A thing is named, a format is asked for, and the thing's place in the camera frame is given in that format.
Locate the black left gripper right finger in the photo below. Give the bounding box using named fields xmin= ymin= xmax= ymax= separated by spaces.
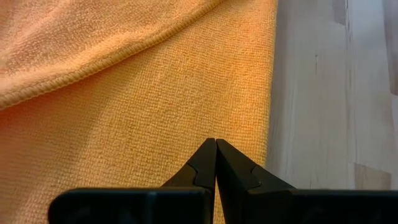
xmin=216 ymin=138 xmax=296 ymax=224

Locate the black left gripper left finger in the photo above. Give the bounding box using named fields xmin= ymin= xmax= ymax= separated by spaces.
xmin=160 ymin=138 xmax=218 ymax=224

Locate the orange microfiber towel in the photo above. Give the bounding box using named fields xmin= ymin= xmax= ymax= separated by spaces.
xmin=0 ymin=0 xmax=279 ymax=224

